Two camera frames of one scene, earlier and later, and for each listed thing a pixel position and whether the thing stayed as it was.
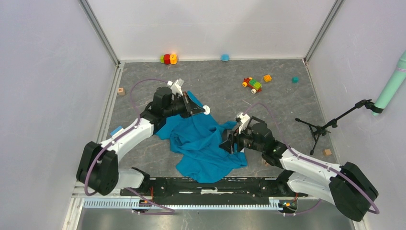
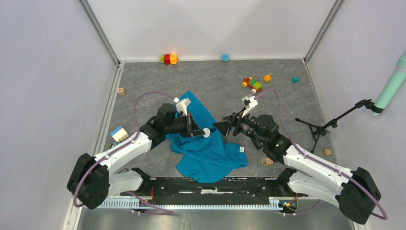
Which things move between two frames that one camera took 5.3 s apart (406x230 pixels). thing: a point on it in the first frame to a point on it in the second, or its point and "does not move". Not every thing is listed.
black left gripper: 189,104 to 192,128
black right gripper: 228,145 to 234,119
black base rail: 227,190 does not move
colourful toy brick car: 254,86 does not move
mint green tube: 397,79 does not move
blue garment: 196,140 does not move
